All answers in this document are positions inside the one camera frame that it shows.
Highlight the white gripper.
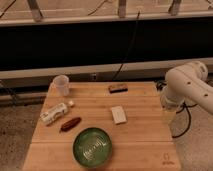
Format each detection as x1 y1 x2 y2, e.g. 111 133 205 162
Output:
160 87 183 124

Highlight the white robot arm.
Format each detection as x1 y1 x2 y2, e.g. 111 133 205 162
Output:
160 61 213 124

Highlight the white plastic bottle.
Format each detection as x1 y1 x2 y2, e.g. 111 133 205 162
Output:
40 100 75 126

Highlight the black hanging cable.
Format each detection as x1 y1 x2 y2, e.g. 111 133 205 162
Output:
110 10 141 82

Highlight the brown black brush block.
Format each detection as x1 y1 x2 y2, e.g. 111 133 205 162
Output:
108 84 128 93

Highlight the black cable on floor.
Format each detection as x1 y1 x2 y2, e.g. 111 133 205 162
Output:
155 80 199 139

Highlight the brown sausage-shaped object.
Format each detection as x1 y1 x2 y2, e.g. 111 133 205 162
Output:
60 117 81 132

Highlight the translucent plastic cup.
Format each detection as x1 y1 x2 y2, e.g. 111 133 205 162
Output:
53 75 69 96

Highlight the white sponge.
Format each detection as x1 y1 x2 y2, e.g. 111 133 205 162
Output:
111 106 127 124

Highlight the green glass bowl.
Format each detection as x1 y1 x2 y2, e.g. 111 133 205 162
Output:
72 127 112 169

